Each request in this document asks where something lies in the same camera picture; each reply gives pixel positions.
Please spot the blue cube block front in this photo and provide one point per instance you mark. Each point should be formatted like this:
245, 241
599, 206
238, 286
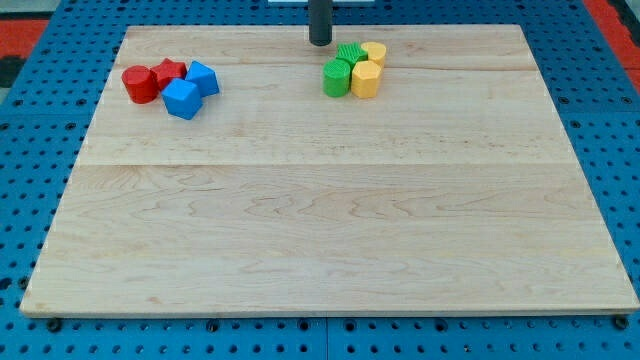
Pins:
182, 98

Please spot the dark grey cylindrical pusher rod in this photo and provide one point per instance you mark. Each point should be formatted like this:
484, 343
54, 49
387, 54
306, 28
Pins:
320, 22

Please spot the green star block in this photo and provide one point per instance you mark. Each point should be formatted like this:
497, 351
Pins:
351, 53

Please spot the green cylinder block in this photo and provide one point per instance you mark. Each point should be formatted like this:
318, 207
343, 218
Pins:
336, 78

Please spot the blue cube block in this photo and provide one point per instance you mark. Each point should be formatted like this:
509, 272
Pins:
182, 98
204, 77

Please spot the red star block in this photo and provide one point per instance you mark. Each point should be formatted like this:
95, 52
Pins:
166, 71

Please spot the blue cube block rear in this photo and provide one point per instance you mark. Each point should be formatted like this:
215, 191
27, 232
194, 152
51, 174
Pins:
204, 77

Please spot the yellow hexagon block rear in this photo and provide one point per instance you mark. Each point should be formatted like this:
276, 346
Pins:
376, 52

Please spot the light wooden board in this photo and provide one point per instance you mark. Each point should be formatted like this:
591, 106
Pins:
454, 192

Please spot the yellow hexagon block front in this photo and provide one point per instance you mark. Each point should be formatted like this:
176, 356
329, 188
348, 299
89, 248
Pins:
365, 79

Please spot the yellow hexagon block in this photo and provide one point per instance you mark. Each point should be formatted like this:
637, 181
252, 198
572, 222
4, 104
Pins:
365, 79
376, 52

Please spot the red cylinder block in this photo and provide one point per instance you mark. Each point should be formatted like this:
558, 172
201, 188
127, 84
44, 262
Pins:
140, 84

